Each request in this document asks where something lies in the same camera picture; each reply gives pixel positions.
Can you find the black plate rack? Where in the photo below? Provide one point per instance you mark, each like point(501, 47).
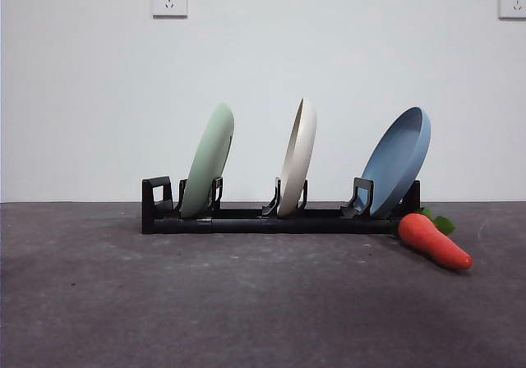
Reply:
point(238, 225)

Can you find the beige plate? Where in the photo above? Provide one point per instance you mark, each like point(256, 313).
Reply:
point(300, 158)

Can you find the orange toy carrot with leaves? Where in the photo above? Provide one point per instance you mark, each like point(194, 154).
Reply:
point(431, 240)

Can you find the green plate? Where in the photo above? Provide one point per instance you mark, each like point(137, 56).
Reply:
point(209, 158)

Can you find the blue plate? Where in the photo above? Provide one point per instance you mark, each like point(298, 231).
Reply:
point(394, 166)

